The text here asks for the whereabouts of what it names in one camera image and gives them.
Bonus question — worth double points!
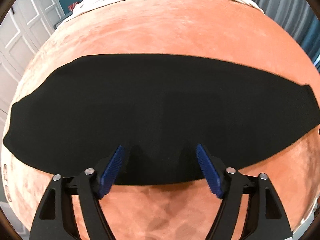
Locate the grey-blue curtain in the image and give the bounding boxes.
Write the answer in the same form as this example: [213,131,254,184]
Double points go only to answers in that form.
[252,0,319,70]

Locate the white panelled wardrobe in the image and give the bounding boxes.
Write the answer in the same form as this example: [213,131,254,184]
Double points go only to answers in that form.
[0,0,66,140]

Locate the orange velvet bed blanket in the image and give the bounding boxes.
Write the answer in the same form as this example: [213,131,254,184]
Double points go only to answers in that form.
[2,0,319,239]

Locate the black pants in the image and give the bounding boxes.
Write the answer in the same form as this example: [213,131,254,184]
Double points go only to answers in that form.
[3,54,319,185]

